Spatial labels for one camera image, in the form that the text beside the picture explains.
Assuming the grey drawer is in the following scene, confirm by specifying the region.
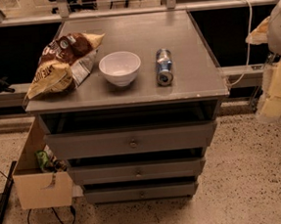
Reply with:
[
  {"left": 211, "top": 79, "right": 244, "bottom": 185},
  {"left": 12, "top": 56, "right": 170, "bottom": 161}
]
[
  {"left": 44, "top": 121, "right": 216, "bottom": 159},
  {"left": 69, "top": 157, "right": 206, "bottom": 186},
  {"left": 84, "top": 181, "right": 198, "bottom": 204}
]

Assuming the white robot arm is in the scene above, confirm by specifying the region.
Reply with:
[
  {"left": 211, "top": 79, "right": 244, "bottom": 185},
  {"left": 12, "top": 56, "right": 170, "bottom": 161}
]
[{"left": 245, "top": 0, "right": 281, "bottom": 122}]

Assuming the grey drawer cabinet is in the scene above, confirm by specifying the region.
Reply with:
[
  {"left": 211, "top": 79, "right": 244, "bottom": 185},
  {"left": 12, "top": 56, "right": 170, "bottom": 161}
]
[{"left": 26, "top": 10, "right": 229, "bottom": 194}]

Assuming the grey bottom drawer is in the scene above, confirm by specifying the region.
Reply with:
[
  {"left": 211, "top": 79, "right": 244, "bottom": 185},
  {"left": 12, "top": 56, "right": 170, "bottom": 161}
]
[{"left": 84, "top": 181, "right": 198, "bottom": 204}]

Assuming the grey top drawer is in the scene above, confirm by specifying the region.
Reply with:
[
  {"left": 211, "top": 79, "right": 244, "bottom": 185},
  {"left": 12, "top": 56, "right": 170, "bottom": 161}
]
[{"left": 44, "top": 121, "right": 216, "bottom": 159}]

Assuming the blue silver soda can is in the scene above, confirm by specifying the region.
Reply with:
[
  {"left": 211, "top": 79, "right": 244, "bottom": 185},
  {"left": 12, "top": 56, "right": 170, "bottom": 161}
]
[{"left": 156, "top": 48, "right": 174, "bottom": 86}]

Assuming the white bowl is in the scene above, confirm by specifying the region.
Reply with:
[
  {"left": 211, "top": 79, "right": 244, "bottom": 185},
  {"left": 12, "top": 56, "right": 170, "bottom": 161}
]
[{"left": 99, "top": 51, "right": 141, "bottom": 87}]

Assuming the brown yellow chip bag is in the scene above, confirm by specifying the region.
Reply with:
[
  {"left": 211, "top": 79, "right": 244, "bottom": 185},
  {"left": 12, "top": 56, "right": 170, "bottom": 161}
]
[{"left": 26, "top": 32, "right": 105, "bottom": 99}]

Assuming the green snack packet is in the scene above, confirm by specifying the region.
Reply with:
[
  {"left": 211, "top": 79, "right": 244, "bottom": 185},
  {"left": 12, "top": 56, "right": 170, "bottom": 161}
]
[{"left": 35, "top": 150, "right": 50, "bottom": 171}]

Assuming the cardboard box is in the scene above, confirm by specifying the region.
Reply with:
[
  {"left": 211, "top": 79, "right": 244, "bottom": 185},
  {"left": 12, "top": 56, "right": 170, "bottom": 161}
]
[{"left": 13, "top": 119, "right": 73, "bottom": 209}]

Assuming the black bar on floor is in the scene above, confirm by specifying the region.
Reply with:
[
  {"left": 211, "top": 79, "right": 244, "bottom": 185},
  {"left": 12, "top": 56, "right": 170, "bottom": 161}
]
[{"left": 0, "top": 161, "right": 17, "bottom": 224}]

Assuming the white hanging cable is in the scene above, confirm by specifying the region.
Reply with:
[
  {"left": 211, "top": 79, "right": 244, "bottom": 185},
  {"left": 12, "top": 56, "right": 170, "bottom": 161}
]
[{"left": 218, "top": 0, "right": 260, "bottom": 89}]

